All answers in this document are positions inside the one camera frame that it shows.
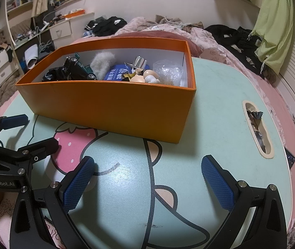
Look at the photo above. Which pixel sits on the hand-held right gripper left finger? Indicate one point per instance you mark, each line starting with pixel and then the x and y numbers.
pixel 78 184

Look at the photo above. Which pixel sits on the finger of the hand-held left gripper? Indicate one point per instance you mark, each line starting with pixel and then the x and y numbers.
pixel 15 120
pixel 41 147

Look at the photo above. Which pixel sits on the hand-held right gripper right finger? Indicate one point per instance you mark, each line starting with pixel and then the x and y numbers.
pixel 219 184

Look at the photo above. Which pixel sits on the orange cardboard box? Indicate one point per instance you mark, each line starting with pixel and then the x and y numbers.
pixel 111 109

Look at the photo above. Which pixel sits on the dark green toy car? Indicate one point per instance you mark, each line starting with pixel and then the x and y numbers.
pixel 77 68

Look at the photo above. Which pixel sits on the fluffy fur ball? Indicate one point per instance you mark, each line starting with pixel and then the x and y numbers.
pixel 100 63

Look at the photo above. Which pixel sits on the blue tin box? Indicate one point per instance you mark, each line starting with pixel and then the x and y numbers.
pixel 115 74

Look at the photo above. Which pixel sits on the clear plastic bag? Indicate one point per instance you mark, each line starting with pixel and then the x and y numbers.
pixel 168 70

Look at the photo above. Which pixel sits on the small doll figure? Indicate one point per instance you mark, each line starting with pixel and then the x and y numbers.
pixel 147 77

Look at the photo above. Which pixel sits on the shiny silver metal cup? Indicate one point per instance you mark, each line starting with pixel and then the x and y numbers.
pixel 139 61

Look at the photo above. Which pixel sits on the mint cartoon desktop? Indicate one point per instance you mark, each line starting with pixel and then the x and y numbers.
pixel 215 109

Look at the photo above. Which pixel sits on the black smartphone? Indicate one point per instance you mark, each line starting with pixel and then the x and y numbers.
pixel 290 158

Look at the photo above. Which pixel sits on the dark crumpled wrappers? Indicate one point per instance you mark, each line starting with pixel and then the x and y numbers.
pixel 254 116

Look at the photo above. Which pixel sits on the white drawer cabinet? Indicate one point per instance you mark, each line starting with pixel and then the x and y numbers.
pixel 61 31

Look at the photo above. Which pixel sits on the white open shelf unit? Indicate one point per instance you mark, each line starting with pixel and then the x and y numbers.
pixel 17 2

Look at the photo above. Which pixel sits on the orange tissue box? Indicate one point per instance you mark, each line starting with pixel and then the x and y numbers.
pixel 76 13

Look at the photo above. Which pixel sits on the black clothes with white stripes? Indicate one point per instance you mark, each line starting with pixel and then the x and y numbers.
pixel 108 26

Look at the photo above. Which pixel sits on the black clothes heap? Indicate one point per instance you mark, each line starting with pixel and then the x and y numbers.
pixel 230 36

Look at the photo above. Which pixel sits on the red pillow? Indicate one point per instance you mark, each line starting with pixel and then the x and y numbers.
pixel 163 34

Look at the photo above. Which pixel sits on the pale pink floral quilt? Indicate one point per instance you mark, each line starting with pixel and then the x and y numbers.
pixel 142 23

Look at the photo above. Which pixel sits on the light green hanging garment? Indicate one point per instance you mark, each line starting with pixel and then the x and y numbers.
pixel 274 26

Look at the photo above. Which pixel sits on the beige knit garment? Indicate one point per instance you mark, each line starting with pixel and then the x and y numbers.
pixel 168 19

